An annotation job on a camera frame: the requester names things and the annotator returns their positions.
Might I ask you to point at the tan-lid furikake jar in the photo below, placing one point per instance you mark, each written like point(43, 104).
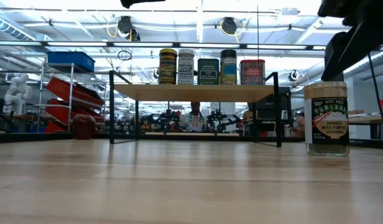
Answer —
point(329, 124)

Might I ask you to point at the wooden shelf black metal legs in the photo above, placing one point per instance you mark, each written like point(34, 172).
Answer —
point(194, 92)

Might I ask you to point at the metal storage rack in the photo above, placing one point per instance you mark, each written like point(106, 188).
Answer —
point(71, 93)

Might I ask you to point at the white-lid bagel sesame jar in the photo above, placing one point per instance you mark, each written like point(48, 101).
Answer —
point(186, 70)

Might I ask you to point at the maroon round object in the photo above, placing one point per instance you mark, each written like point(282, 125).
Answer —
point(83, 126)

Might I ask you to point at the thin black rod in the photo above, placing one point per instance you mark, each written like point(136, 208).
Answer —
point(377, 87)

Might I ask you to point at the black-lid oregano jar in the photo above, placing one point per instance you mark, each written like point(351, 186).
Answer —
point(228, 71)

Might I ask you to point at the black table edge rail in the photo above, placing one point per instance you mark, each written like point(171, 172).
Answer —
point(23, 138)

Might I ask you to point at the green black pepper tin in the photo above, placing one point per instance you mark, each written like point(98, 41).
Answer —
point(208, 71)

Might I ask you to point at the blue storage bin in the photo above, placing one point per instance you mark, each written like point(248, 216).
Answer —
point(71, 60)

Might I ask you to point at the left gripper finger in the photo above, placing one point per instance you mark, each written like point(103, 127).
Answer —
point(132, 2)

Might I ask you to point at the black background robot arm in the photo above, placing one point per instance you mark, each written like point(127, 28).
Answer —
point(161, 119)
point(224, 119)

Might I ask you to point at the yellow-lid chili onion jar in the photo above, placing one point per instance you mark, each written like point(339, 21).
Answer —
point(167, 68)

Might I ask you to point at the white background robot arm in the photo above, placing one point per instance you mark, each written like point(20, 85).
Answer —
point(18, 93)

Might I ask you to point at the wooden side table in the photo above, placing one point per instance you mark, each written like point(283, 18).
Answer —
point(365, 118)

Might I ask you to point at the long ceiling light strip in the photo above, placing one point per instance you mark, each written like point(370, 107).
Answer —
point(210, 45)

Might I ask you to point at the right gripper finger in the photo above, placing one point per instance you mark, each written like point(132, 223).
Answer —
point(365, 40)

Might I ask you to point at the red-lid smoked paprika tin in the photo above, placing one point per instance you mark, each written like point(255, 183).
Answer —
point(252, 73)

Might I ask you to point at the person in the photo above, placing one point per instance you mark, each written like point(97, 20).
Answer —
point(195, 107)
point(300, 124)

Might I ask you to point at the black background equipment cart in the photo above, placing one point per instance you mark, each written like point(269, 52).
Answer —
point(266, 105)

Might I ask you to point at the red tilted storage bin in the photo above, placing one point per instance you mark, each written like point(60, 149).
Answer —
point(76, 91)
point(58, 112)
point(52, 127)

